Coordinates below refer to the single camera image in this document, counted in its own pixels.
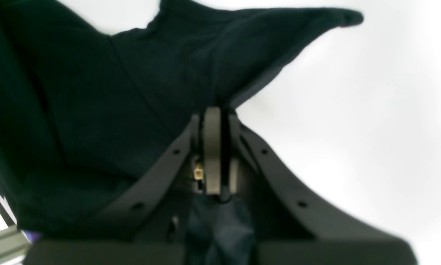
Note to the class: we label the black t-shirt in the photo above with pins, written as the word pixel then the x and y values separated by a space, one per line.
pixel 85 115

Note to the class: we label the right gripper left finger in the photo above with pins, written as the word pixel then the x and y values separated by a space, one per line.
pixel 150 223

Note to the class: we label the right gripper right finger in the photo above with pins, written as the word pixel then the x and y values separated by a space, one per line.
pixel 295 226

